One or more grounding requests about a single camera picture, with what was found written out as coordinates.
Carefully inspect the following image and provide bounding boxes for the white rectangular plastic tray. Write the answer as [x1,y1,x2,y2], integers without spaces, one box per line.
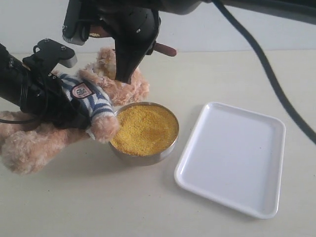
[174,102,286,219]

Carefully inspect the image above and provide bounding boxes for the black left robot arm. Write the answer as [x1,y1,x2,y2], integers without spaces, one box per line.
[0,39,91,129]

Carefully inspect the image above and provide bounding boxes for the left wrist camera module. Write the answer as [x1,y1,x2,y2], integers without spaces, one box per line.
[33,38,78,71]

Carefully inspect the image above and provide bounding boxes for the dark red wooden spoon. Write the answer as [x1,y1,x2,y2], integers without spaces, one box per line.
[89,25,177,57]

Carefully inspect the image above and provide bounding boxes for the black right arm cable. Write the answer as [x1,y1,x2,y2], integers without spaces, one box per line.
[212,0,316,149]

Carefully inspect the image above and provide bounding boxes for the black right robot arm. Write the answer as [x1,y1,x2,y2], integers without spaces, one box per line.
[79,0,316,84]

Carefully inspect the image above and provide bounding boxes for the beige teddy bear striped shirt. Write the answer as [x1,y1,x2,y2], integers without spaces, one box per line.
[0,47,149,174]

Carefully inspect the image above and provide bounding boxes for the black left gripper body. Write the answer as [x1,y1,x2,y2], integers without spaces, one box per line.
[19,55,91,129]

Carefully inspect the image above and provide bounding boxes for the yellow millet grains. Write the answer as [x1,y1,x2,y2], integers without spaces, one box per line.
[111,105,178,157]

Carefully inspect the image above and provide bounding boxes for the round metal bowl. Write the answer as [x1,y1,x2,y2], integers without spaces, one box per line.
[109,102,179,166]

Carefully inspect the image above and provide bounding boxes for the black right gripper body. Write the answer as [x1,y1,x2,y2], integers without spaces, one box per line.
[81,0,160,54]

